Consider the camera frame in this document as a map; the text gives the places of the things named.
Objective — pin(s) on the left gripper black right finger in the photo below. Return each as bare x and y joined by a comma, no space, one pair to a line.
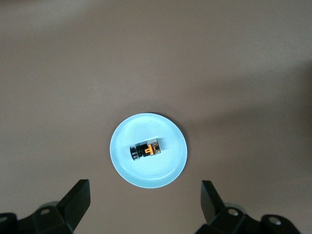
217,209

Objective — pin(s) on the orange and black switch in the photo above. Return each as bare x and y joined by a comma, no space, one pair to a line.
145,150

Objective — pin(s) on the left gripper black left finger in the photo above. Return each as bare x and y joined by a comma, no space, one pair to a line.
70,209

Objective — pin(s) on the light blue round plate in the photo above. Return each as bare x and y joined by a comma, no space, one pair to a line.
148,173

